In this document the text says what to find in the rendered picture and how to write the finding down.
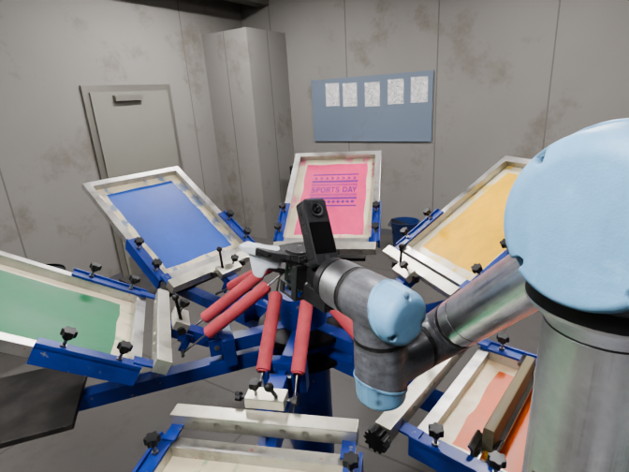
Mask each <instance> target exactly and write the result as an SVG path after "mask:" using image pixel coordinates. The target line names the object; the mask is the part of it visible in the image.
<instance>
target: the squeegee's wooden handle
mask: <svg viewBox="0 0 629 472"><path fill-rule="evenodd" d="M534 367H535V358H534V357H531V356H526V358H525V359H524V361H523V363H522V364H521V366H520V368H519V370H518V371H517V372H516V374H515V376H514V377H513V379H512V381H511V382H510V384H509V386H508V388H507V389H506V391H505V393H504V395H503V397H502V398H501V400H500V402H499V403H498V405H497V406H496V407H495V409H494V411H493V413H492V414H491V416H490V418H489V420H488V422H487V423H486V425H485V427H484V428H483V436H482V447H481V449H483V450H485V451H487V452H492V450H493V449H494V447H495V445H496V443H497V441H499V439H500V437H501V435H502V433H503V431H504V430H505V427H506V425H507V424H508V422H509V420H510V418H511V417H512V415H513V413H514V411H515V409H516V407H517V405H518V403H519V401H520V399H521V397H522V395H523V393H524V392H525V390H526V389H527V387H528V385H529V383H530V381H531V379H533V377H534Z"/></svg>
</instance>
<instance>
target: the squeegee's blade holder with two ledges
mask: <svg viewBox="0 0 629 472"><path fill-rule="evenodd" d="M533 386H534V380H533V379H531V381H530V383H529V385H528V387H527V389H526V390H525V392H524V393H523V395H522V397H521V399H520V401H519V403H518V405H517V407H516V409H515V411H514V413H513V415H512V417H511V418H510V420H509V422H508V424H507V425H506V427H505V430H504V431H503V433H502V435H501V437H500V439H499V441H500V440H503V441H504V442H505V441H506V439H507V437H508V435H509V433H510V431H511V429H512V427H513V425H514V424H515V422H516V420H517V418H518V416H519V413H520V411H521V410H522V408H523V406H524V404H525V402H526V400H527V398H528V396H529V394H530V392H531V390H532V389H533Z"/></svg>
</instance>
